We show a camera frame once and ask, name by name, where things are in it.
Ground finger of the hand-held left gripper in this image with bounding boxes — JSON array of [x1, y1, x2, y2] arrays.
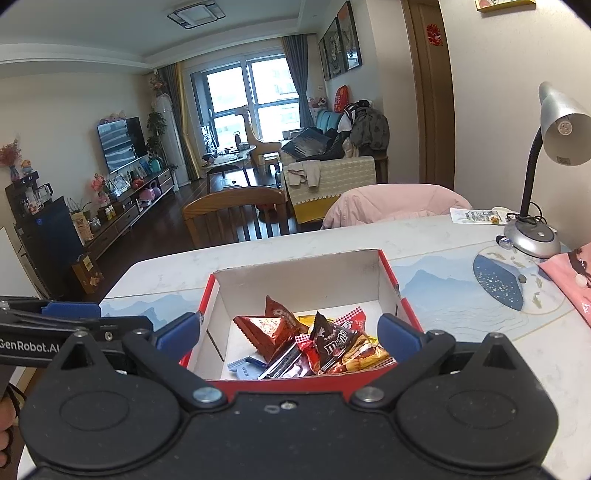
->
[[0, 310, 154, 341], [0, 298, 102, 320]]

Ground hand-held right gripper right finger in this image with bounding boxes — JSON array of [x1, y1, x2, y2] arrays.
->
[[351, 313, 529, 410]]

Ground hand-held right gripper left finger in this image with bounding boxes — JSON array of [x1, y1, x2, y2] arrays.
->
[[58, 311, 229, 410]]

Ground red snack packet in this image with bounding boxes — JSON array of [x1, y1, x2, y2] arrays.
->
[[295, 309, 392, 376]]

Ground dark brown chocolate packet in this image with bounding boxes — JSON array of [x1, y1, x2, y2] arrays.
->
[[309, 311, 356, 374]]

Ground blue and white snack packet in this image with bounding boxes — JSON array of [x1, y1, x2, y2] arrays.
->
[[227, 357, 265, 378]]

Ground red-brown triangular snack packet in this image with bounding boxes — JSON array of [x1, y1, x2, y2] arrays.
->
[[233, 295, 311, 361]]

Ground silver foil snack packet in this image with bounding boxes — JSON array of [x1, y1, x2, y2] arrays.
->
[[259, 344, 310, 380]]

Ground red cardboard box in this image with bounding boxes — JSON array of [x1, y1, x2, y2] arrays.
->
[[179, 249, 424, 394]]

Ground person's left hand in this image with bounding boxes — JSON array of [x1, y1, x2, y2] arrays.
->
[[0, 397, 20, 462]]

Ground dark cabinet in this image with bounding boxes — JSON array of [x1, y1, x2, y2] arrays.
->
[[4, 171, 86, 296]]

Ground wooden television cabinet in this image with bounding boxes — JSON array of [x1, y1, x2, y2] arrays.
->
[[83, 168, 176, 259]]

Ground pink jacket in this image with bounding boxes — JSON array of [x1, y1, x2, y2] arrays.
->
[[321, 184, 474, 230]]

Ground wooden chair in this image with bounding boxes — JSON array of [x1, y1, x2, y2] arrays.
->
[[182, 185, 291, 247]]

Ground clear snack packet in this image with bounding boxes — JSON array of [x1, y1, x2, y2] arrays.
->
[[450, 207, 520, 225]]

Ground cream and yellow sofa cover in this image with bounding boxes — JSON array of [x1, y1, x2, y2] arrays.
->
[[286, 156, 377, 223]]

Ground pink flowers in vase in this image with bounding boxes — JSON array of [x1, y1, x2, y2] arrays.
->
[[0, 141, 21, 182]]

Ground flat screen television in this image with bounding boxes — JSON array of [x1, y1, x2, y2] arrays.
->
[[97, 116, 149, 174]]

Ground pink pouch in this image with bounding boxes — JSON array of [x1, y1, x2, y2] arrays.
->
[[538, 244, 591, 328]]

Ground coffee table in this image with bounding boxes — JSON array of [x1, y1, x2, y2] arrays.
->
[[203, 145, 257, 181]]

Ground white standing air conditioner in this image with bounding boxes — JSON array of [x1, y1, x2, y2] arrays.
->
[[154, 95, 190, 183]]

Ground green house plant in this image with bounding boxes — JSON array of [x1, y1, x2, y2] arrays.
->
[[147, 108, 167, 153]]

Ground grey jacket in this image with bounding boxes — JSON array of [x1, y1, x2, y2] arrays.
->
[[344, 99, 391, 153]]

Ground sofa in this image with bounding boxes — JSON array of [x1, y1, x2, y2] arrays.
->
[[279, 111, 391, 222]]

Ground grey curtain with yellow trim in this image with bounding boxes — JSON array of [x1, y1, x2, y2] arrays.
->
[[159, 62, 204, 183]]

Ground wooden giraffe figure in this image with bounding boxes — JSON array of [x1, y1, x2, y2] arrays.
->
[[233, 105, 282, 167]]

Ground wooden door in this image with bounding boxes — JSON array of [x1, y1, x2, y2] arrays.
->
[[402, 0, 458, 190]]

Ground large window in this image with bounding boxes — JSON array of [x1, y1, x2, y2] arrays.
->
[[189, 53, 301, 153]]

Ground silver desk lamp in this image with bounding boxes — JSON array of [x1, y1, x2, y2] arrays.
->
[[503, 82, 591, 259]]

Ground square ceiling light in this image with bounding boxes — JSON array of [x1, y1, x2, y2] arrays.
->
[[167, 0, 220, 29]]

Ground gold framed food picture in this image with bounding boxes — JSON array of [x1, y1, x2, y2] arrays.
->
[[475, 0, 539, 12]]

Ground narrow framed wall picture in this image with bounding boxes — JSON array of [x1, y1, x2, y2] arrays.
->
[[318, 38, 331, 82]]

